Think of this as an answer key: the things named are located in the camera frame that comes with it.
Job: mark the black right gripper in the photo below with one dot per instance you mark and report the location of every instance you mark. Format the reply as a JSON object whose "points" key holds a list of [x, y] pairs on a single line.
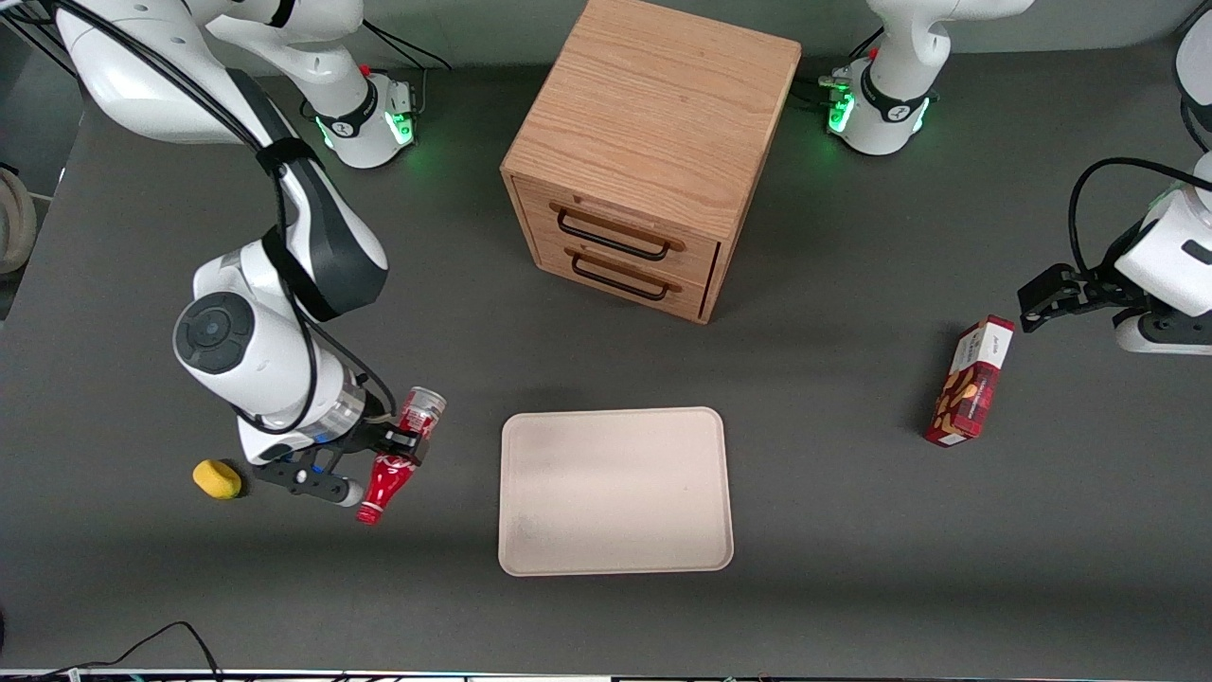
{"points": [[376, 436]]}

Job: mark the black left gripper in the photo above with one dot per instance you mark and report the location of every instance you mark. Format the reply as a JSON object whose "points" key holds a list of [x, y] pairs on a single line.
{"points": [[1101, 287]]}

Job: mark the red coke bottle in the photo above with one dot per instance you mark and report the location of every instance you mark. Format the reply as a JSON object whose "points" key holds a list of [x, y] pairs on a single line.
{"points": [[383, 485]]}

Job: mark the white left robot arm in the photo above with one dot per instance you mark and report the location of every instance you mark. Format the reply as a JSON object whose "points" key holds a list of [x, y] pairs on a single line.
{"points": [[895, 104]]}

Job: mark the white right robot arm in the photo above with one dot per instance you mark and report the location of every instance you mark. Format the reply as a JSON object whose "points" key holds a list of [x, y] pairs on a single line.
{"points": [[256, 365]]}

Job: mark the cream rectangular tray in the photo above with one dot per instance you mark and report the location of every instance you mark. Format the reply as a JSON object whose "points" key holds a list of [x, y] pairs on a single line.
{"points": [[615, 493]]}

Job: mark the red snack box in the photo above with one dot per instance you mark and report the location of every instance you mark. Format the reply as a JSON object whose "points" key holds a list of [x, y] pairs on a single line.
{"points": [[966, 398]]}

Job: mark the yellow sponge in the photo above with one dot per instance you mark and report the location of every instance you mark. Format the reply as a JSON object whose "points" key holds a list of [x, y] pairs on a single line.
{"points": [[216, 479]]}

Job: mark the wooden drawer front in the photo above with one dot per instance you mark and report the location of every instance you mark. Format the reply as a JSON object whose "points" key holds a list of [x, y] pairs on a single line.
{"points": [[701, 254], [549, 254]]}

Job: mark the wooden drawer cabinet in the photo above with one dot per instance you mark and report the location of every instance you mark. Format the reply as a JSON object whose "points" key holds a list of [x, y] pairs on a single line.
{"points": [[653, 95]]}

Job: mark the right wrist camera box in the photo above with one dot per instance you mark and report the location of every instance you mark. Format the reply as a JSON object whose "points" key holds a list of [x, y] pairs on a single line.
{"points": [[303, 479]]}

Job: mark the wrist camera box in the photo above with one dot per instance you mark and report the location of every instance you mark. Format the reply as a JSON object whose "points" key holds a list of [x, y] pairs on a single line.
{"points": [[1160, 333], [303, 479]]}

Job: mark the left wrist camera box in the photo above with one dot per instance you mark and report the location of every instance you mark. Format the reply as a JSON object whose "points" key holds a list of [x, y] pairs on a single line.
{"points": [[1160, 333]]}

